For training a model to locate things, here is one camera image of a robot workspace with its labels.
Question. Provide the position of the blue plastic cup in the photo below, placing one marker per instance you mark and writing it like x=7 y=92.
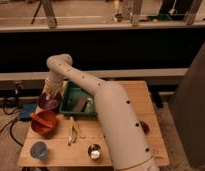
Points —
x=39 y=150

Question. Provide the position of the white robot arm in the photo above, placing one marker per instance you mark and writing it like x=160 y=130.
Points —
x=127 y=143

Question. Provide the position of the orange bowl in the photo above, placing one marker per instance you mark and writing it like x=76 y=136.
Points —
x=43 y=122

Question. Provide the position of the purple bowl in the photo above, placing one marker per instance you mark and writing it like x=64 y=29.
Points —
x=48 y=101

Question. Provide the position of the brown block in tray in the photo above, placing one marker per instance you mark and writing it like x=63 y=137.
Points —
x=80 y=104

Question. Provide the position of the grey cabinet right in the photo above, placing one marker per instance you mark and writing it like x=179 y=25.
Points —
x=187 y=107

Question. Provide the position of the blue box on floor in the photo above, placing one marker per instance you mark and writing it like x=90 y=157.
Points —
x=25 y=111

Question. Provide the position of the green plastic tray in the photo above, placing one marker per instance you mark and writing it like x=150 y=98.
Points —
x=71 y=96

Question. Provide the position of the small metal cup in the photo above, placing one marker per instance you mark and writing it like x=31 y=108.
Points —
x=94 y=151

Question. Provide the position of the dark grape bunch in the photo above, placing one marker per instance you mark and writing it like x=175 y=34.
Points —
x=145 y=127

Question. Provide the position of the white patterned towel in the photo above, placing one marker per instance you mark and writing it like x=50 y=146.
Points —
x=51 y=88

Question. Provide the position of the wooden tongs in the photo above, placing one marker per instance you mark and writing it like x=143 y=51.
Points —
x=72 y=131

